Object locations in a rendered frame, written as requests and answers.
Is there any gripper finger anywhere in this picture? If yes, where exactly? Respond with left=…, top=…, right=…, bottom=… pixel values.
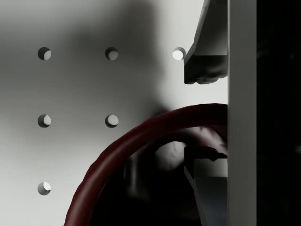
left=184, top=145, right=229, bottom=226
left=184, top=0, right=229, bottom=85

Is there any red mug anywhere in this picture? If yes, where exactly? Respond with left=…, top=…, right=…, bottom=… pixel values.
left=63, top=103, right=229, bottom=226

